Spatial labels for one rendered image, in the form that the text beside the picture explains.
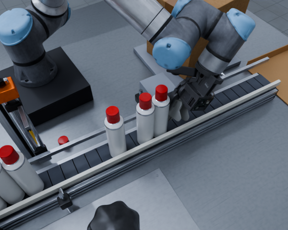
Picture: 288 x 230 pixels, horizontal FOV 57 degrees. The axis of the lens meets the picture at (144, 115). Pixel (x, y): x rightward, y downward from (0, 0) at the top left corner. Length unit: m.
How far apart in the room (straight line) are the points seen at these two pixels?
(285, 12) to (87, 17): 2.49
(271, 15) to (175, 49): 2.84
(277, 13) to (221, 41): 2.76
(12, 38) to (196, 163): 0.69
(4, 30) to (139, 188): 0.62
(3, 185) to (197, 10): 0.62
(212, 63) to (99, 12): 0.92
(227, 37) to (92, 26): 0.86
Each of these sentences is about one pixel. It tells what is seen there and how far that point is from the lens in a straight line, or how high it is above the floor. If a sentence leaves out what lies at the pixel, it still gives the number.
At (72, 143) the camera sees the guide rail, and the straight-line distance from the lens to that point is 0.77.
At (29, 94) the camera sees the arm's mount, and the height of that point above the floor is 0.90.
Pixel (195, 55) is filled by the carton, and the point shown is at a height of 0.96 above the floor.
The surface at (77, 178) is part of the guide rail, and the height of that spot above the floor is 0.91.
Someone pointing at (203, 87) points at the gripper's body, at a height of 1.08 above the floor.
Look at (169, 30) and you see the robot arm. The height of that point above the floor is 1.26.
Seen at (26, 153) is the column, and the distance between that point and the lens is 0.89.
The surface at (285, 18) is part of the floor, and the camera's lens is 3.37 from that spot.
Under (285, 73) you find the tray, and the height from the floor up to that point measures 0.83.
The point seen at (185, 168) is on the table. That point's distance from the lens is 0.87.
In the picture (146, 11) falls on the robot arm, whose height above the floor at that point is 1.30.
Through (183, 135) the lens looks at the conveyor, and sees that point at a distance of 0.87.
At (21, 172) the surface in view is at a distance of 0.70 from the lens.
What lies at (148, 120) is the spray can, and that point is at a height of 1.01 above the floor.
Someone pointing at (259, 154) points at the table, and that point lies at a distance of 0.96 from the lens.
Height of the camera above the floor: 1.59
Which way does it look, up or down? 52 degrees down
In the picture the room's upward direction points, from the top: straight up
